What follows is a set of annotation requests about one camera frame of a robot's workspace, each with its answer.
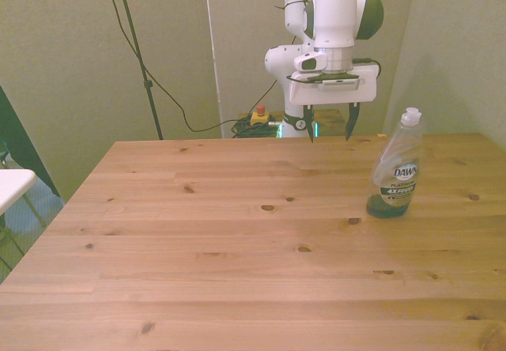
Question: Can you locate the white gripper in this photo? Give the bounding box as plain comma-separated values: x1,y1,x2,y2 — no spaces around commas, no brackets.
288,62,378,144

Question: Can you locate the clear Dawn dish soap bottle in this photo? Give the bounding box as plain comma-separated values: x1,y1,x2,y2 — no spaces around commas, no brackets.
365,107,423,221

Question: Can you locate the yellow emergency stop button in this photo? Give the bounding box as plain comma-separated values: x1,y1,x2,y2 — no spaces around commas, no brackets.
250,104,270,127

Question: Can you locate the dark leaning panel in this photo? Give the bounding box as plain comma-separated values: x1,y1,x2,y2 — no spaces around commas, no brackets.
0,85,62,198

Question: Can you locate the white folding table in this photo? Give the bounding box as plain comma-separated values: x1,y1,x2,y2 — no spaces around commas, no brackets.
0,168,47,274

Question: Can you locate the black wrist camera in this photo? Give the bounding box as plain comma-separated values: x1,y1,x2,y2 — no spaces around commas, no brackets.
285,71,361,91

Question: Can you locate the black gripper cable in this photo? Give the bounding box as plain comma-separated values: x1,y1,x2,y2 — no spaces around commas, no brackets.
351,57,383,80

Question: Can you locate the coiled dark cable bundle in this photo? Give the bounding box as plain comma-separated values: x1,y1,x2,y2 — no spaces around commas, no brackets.
230,116,282,139

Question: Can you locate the white vertical wall strip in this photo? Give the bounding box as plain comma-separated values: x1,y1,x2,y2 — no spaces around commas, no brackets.
202,0,224,139

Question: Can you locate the long black cable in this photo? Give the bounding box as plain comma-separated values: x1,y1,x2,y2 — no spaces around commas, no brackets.
100,0,278,134

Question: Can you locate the black camera stand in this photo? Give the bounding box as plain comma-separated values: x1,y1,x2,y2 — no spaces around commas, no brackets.
100,0,164,141

